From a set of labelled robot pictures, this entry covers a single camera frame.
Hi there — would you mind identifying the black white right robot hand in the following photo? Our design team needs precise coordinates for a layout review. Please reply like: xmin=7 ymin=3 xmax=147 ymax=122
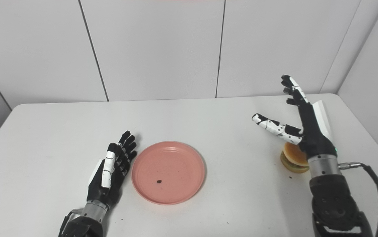
xmin=252 ymin=75 xmax=338 ymax=159

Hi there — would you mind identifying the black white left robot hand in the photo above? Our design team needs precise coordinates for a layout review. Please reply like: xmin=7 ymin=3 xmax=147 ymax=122
xmin=87 ymin=131 xmax=138 ymax=210

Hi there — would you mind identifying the toy hamburger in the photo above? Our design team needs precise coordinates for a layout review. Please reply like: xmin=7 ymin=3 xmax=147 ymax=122
xmin=280 ymin=142 xmax=310 ymax=174

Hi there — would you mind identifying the pink round plate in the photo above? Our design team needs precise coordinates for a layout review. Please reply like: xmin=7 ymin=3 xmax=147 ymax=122
xmin=131 ymin=141 xmax=206 ymax=206

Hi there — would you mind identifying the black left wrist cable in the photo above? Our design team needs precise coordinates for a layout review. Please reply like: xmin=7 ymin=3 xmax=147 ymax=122
xmin=58 ymin=209 xmax=81 ymax=237

